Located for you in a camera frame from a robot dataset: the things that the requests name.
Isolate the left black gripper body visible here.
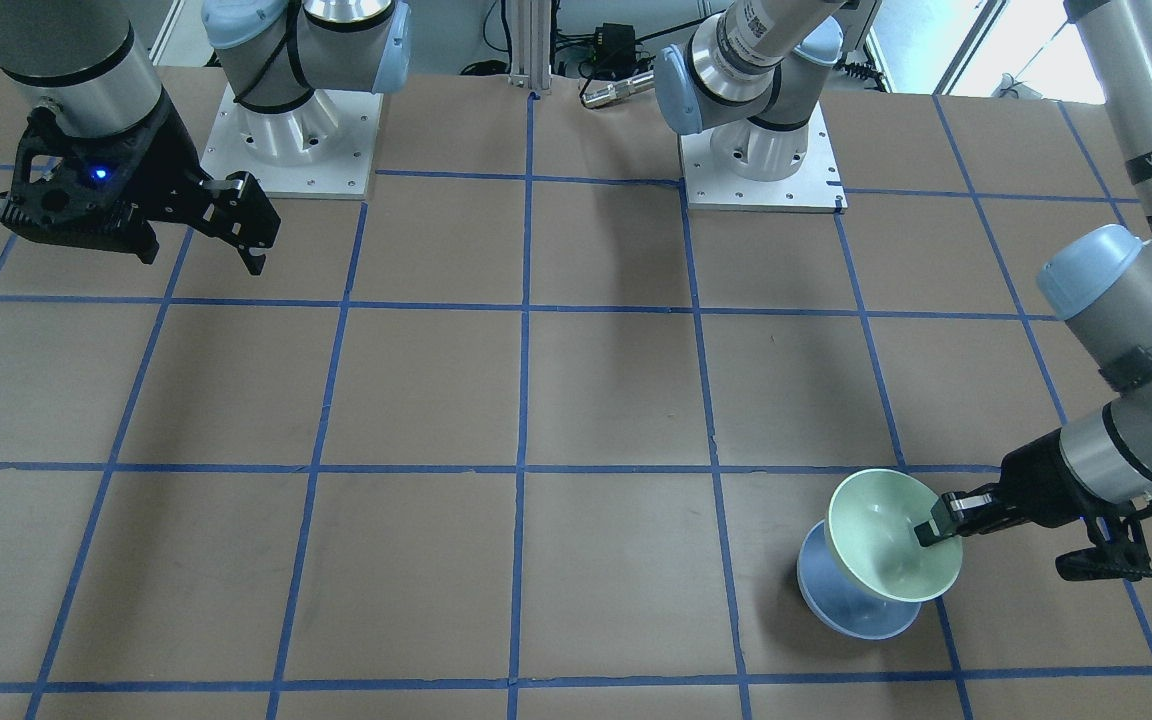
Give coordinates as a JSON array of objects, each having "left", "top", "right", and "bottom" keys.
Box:
[{"left": 991, "top": 435, "right": 1085, "bottom": 530}]

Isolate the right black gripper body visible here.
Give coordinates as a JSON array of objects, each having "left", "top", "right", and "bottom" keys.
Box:
[{"left": 116, "top": 90, "right": 210, "bottom": 241}]

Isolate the green bowl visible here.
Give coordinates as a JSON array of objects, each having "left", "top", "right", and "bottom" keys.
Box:
[{"left": 824, "top": 468, "right": 965, "bottom": 602}]

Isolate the blue bowl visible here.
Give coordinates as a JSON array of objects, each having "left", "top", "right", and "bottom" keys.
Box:
[{"left": 796, "top": 520, "right": 922, "bottom": 641}]

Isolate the silver metal cylinder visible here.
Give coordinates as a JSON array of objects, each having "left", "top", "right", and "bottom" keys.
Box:
[{"left": 579, "top": 70, "right": 655, "bottom": 109}]

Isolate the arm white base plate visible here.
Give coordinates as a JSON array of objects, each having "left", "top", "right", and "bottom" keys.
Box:
[
  {"left": 679, "top": 104, "right": 849, "bottom": 214},
  {"left": 200, "top": 86, "right": 387, "bottom": 200}
]

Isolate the aluminium frame post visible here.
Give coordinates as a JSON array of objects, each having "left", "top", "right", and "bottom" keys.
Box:
[{"left": 500, "top": 1, "right": 558, "bottom": 99}]

